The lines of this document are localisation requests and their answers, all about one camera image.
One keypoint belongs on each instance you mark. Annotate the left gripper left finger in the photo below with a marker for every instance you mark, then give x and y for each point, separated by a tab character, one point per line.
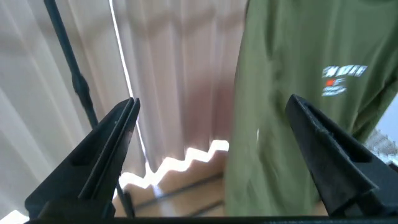
93	174

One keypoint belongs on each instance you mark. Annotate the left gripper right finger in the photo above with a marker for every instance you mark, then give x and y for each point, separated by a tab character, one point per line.
342	168

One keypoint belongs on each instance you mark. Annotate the black clothes rack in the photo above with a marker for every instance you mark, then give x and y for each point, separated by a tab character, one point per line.
79	84

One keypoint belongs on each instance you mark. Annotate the green sleeveless shirt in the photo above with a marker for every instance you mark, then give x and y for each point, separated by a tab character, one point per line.
280	62

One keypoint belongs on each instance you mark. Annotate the white laundry basket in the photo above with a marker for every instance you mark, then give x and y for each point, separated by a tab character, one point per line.
381	146

